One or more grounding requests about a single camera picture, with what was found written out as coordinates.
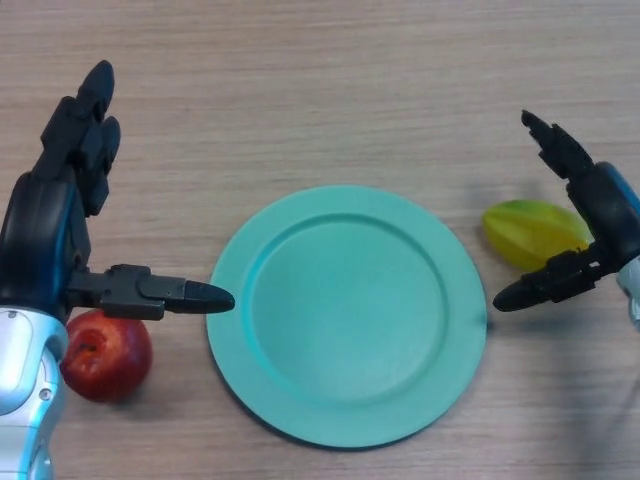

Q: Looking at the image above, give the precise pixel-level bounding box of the green round plate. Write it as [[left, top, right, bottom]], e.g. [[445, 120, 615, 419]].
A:
[[205, 184, 488, 452]]

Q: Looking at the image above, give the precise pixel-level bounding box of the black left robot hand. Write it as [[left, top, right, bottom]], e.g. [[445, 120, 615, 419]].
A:
[[0, 60, 236, 329]]

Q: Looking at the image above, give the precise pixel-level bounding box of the yellow starfruit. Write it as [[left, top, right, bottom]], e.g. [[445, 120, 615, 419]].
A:
[[481, 198, 595, 273]]

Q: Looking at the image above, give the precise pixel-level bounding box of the red apple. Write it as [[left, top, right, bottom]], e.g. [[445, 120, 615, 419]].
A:
[[59, 308, 153, 404]]

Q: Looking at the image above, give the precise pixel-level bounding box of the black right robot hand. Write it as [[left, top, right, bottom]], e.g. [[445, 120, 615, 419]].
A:
[[492, 109, 640, 314]]

